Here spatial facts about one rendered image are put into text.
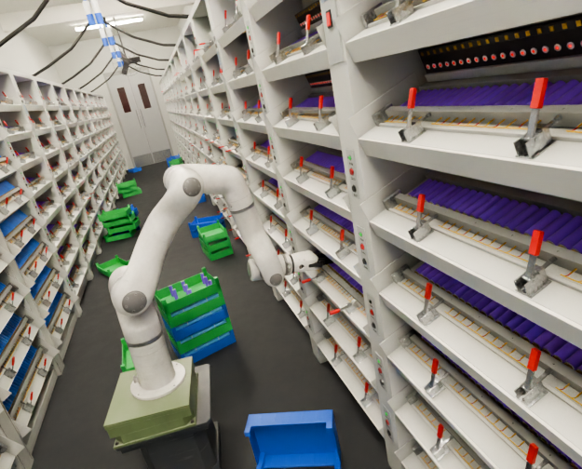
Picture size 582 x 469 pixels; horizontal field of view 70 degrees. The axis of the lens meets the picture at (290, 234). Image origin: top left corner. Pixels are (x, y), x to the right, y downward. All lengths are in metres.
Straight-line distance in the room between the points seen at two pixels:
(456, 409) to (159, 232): 0.95
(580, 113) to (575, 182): 0.10
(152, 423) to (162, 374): 0.15
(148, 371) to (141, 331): 0.15
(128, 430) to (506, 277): 1.22
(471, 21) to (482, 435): 0.77
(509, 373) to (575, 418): 0.12
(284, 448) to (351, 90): 1.26
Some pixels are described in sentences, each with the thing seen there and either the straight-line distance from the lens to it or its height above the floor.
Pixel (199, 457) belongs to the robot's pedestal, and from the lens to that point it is 1.68.
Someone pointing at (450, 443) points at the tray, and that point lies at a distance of 1.25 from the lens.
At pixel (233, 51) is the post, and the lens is 2.32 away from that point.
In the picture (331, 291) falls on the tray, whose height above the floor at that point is 0.52.
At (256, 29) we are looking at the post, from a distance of 1.63.
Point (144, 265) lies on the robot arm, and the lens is 1.35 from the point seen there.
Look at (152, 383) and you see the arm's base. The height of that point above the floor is 0.41.
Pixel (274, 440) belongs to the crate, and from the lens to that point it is 1.67.
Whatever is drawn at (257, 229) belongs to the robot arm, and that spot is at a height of 0.80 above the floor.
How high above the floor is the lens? 1.27
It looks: 20 degrees down
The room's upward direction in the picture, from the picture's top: 12 degrees counter-clockwise
